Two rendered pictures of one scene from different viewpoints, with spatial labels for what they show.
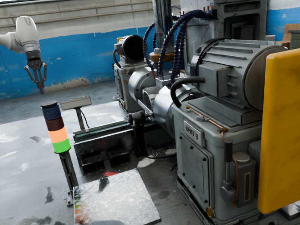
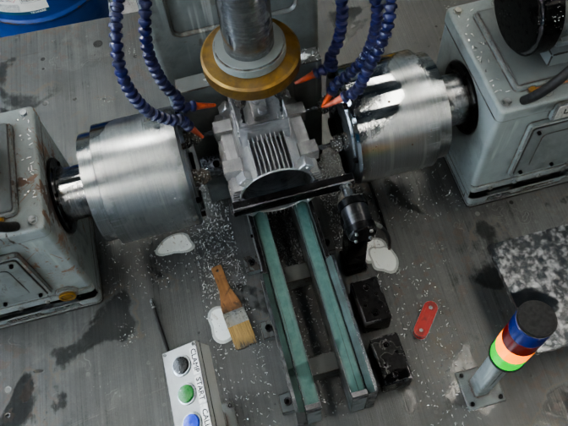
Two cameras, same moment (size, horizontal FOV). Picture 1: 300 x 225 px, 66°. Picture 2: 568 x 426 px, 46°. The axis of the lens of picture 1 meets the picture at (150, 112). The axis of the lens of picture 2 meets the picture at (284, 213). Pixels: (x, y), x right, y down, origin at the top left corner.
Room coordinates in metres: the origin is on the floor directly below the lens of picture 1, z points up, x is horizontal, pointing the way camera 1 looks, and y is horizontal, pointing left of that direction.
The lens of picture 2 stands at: (1.10, 0.69, 2.18)
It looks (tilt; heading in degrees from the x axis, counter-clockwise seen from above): 61 degrees down; 277
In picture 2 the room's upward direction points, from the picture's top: 7 degrees counter-clockwise
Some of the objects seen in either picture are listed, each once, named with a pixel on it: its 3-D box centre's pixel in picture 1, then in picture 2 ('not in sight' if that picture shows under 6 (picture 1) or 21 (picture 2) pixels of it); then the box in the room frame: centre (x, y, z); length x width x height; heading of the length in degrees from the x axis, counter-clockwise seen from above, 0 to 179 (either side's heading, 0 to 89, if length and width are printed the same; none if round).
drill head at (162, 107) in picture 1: (188, 113); (396, 113); (0.95, -0.17, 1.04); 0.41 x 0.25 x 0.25; 16
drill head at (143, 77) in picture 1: (147, 85); (120, 181); (1.52, 0.00, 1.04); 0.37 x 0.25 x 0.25; 16
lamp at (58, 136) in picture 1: (58, 133); (516, 342); (0.78, 0.35, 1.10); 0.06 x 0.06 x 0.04
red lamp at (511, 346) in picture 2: (54, 122); (524, 334); (0.78, 0.35, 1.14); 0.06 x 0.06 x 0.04
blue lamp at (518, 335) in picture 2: (51, 110); (532, 324); (0.78, 0.35, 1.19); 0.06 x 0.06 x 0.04
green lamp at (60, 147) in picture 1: (61, 143); (510, 351); (0.78, 0.35, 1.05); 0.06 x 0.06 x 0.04
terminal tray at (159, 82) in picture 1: (169, 84); (258, 110); (1.23, -0.13, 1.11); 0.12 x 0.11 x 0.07; 106
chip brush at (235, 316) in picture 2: not in sight; (231, 305); (1.31, 0.18, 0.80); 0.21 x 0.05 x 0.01; 114
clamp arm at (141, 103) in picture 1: (146, 107); (293, 195); (1.16, 0.02, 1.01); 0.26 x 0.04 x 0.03; 16
